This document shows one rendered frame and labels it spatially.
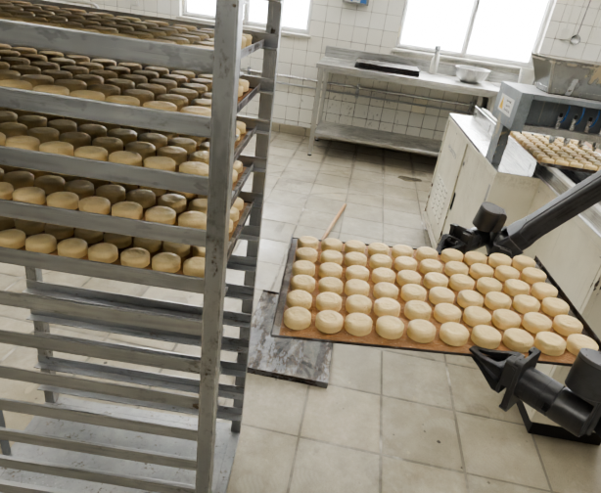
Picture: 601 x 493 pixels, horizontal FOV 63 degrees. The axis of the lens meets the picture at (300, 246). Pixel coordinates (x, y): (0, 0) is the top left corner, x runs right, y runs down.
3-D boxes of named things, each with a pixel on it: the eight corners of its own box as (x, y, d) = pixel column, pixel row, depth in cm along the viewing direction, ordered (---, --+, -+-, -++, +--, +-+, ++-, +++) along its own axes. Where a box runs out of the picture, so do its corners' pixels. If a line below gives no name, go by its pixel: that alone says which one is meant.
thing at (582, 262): (482, 330, 252) (543, 165, 211) (548, 341, 251) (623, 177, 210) (522, 437, 190) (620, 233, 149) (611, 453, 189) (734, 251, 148)
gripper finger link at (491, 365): (453, 376, 87) (501, 409, 80) (463, 344, 83) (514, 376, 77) (474, 361, 91) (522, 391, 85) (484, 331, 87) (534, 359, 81)
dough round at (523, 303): (521, 299, 102) (524, 291, 101) (542, 311, 99) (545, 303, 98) (506, 305, 100) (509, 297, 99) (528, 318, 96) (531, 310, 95)
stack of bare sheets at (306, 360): (262, 293, 256) (262, 289, 255) (337, 308, 254) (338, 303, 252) (232, 370, 203) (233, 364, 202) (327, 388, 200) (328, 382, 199)
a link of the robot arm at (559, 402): (580, 447, 71) (593, 434, 75) (601, 409, 69) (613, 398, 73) (535, 418, 76) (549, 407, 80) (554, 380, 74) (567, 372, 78)
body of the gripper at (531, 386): (494, 406, 82) (536, 434, 77) (511, 358, 77) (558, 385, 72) (514, 389, 85) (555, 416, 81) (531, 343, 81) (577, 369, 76)
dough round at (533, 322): (533, 317, 97) (535, 309, 96) (555, 332, 93) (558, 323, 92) (516, 323, 94) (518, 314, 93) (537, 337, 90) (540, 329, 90)
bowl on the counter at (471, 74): (454, 81, 455) (457, 67, 449) (449, 76, 484) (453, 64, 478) (489, 86, 453) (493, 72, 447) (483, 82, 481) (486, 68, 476)
